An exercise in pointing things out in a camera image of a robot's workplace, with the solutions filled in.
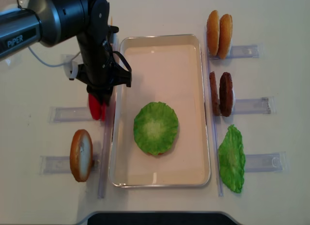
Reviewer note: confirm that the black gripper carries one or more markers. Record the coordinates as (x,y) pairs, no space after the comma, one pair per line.
(100,82)

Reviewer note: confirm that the red tomato slice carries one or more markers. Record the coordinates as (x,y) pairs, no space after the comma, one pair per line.
(103,111)
(95,107)

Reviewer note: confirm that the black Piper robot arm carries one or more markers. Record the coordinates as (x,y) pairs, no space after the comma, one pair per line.
(51,22)

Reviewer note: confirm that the red tomato slice in rack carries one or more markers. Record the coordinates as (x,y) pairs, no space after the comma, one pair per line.
(95,107)

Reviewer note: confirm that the green lettuce leaf on tray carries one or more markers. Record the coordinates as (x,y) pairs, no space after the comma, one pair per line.
(155,128)

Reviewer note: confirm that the brown meat patty inner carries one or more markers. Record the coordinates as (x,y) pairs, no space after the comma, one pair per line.
(214,95)

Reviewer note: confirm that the brown meat patty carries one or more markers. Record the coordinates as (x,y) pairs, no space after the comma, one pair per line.
(226,94)
(214,95)

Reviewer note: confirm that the brown meat patty outer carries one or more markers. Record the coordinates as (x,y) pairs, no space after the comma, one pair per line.
(226,94)

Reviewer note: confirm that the green lettuce leaf in rack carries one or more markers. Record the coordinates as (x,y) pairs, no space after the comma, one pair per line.
(232,160)

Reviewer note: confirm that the clear long bar left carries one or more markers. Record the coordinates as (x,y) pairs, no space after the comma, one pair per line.
(108,130)

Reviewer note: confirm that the clear long bar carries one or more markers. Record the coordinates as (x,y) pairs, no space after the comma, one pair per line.
(108,130)
(213,120)

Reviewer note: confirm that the bun half left rack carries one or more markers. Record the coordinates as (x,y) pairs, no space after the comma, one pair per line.
(81,155)

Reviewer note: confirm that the white metal tray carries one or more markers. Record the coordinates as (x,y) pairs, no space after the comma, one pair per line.
(164,69)

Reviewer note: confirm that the bun half inner right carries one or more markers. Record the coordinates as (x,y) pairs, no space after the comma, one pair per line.
(212,32)

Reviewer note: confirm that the bun half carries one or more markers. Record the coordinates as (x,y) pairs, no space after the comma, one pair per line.
(225,36)
(212,32)

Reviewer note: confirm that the bun half outer right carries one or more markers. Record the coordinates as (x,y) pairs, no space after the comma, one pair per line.
(225,36)

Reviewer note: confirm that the clear long bar right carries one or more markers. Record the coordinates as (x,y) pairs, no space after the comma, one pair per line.
(213,120)

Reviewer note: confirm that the clear tomato rack rail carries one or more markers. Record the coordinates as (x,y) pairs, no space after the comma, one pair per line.
(69,114)

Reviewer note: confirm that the clear left bun rack rail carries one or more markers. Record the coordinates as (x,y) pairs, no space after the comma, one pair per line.
(50,165)

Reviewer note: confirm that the clear bun rack rail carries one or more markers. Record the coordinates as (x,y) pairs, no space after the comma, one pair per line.
(50,165)
(245,51)

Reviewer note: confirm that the clear patty rack rail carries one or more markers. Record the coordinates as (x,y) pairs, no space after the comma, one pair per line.
(263,105)

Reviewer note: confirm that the clear lettuce rack rail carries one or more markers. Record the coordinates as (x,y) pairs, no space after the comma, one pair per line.
(273,162)

